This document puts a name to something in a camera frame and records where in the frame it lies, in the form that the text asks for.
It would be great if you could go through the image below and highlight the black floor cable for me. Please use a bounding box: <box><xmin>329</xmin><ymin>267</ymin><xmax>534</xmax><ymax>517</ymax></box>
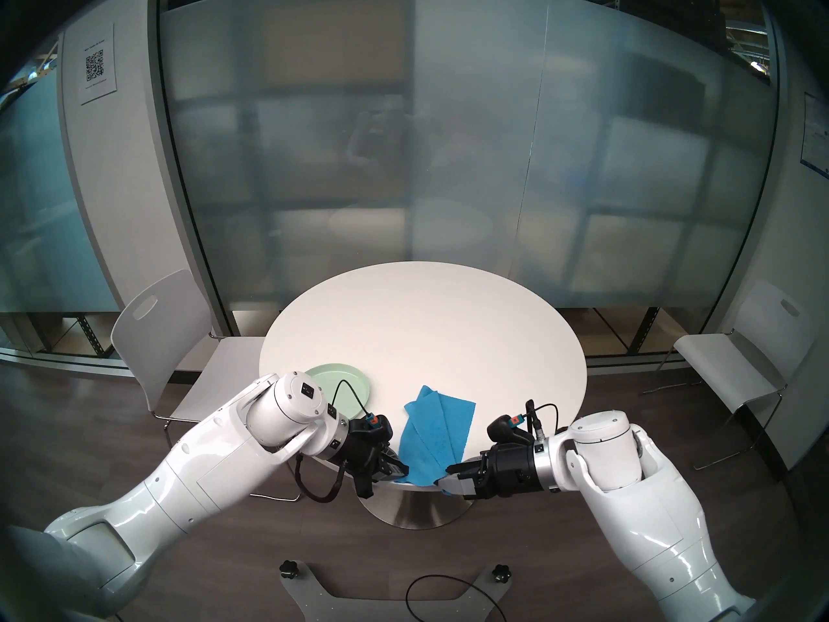
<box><xmin>406</xmin><ymin>575</ymin><xmax>503</xmax><ymax>622</ymax></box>

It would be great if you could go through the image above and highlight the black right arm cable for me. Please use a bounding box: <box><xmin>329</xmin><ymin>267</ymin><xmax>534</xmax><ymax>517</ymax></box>
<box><xmin>523</xmin><ymin>399</ymin><xmax>571</xmax><ymax>443</ymax></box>

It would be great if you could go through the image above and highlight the white chair with metal legs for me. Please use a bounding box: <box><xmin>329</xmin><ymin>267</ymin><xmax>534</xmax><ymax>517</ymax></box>
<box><xmin>110</xmin><ymin>269</ymin><xmax>302</xmax><ymax>501</ymax></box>
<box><xmin>643</xmin><ymin>279</ymin><xmax>820</xmax><ymax>472</ymax></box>

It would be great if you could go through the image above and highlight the metal shelving rack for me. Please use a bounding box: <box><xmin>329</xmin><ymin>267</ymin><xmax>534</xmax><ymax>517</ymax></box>
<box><xmin>557</xmin><ymin>306</ymin><xmax>707</xmax><ymax>357</ymax></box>
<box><xmin>0</xmin><ymin>313</ymin><xmax>117</xmax><ymax>359</ymax></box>

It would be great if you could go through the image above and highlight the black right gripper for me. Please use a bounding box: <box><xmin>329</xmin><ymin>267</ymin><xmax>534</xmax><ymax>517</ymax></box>
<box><xmin>437</xmin><ymin>443</ymin><xmax>539</xmax><ymax>500</ymax></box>

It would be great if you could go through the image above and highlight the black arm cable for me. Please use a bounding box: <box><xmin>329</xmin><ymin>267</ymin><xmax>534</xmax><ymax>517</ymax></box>
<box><xmin>293</xmin><ymin>380</ymin><xmax>376</xmax><ymax>503</ymax></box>
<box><xmin>523</xmin><ymin>399</ymin><xmax>571</xmax><ymax>443</ymax></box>

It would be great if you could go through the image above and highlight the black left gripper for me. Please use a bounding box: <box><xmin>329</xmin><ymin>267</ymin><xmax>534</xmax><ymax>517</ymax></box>
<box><xmin>342</xmin><ymin>426</ymin><xmax>411</xmax><ymax>500</ymax></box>

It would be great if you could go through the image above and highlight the white wall poster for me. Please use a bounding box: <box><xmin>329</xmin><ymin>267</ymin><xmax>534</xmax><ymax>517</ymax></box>
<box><xmin>800</xmin><ymin>93</ymin><xmax>829</xmax><ymax>174</ymax></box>

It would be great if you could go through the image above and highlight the pale green plate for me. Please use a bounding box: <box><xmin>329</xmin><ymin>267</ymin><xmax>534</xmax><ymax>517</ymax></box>
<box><xmin>304</xmin><ymin>363</ymin><xmax>374</xmax><ymax>427</ymax></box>

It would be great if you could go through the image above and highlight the metal table pedestal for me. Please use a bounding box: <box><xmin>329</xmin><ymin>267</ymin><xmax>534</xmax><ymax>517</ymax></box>
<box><xmin>358</xmin><ymin>485</ymin><xmax>475</xmax><ymax>531</ymax></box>

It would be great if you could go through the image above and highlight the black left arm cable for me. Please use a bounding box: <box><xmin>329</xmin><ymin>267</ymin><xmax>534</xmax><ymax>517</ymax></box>
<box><xmin>293</xmin><ymin>380</ymin><xmax>376</xmax><ymax>503</ymax></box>

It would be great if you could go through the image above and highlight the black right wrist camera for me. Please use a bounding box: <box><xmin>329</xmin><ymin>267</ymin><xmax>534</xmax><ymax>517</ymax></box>
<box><xmin>486</xmin><ymin>417</ymin><xmax>533</xmax><ymax>446</ymax></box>

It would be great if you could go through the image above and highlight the blue microfibre napkin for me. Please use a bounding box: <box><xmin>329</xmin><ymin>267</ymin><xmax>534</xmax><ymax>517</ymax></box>
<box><xmin>394</xmin><ymin>386</ymin><xmax>477</xmax><ymax>489</ymax></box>

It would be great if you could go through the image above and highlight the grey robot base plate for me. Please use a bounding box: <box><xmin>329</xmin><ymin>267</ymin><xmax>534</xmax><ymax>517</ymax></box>
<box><xmin>280</xmin><ymin>562</ymin><xmax>512</xmax><ymax>622</ymax></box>

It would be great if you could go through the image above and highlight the white QR code sign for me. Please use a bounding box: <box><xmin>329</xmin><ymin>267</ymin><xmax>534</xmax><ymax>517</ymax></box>
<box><xmin>79</xmin><ymin>23</ymin><xmax>117</xmax><ymax>106</ymax></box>

